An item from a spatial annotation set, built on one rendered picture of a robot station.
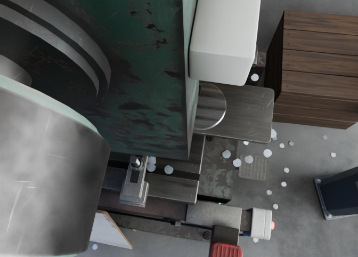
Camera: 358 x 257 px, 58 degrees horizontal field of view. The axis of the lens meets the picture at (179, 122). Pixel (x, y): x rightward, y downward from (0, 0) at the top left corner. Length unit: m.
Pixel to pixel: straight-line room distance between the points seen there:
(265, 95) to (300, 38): 0.67
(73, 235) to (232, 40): 0.14
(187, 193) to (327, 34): 0.95
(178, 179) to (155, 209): 0.13
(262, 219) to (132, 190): 0.35
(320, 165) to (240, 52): 1.47
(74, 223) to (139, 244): 1.36
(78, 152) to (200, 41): 0.10
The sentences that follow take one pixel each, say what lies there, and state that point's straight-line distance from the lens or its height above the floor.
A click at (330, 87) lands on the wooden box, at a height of 0.35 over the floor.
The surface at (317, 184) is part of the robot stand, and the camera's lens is 1.61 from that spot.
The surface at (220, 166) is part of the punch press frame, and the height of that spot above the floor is 0.65.
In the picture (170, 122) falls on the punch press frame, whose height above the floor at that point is 1.22.
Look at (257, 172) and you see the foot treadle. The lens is 1.39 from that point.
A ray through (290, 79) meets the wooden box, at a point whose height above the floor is 0.35.
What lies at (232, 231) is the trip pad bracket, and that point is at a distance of 0.80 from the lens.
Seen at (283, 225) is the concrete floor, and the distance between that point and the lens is 1.56.
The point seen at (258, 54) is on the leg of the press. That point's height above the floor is 0.62.
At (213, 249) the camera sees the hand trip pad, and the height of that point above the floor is 0.76.
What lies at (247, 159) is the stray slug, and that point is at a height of 0.65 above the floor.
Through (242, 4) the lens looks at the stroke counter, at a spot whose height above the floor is 1.34.
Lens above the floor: 1.50
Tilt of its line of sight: 72 degrees down
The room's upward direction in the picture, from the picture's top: 6 degrees counter-clockwise
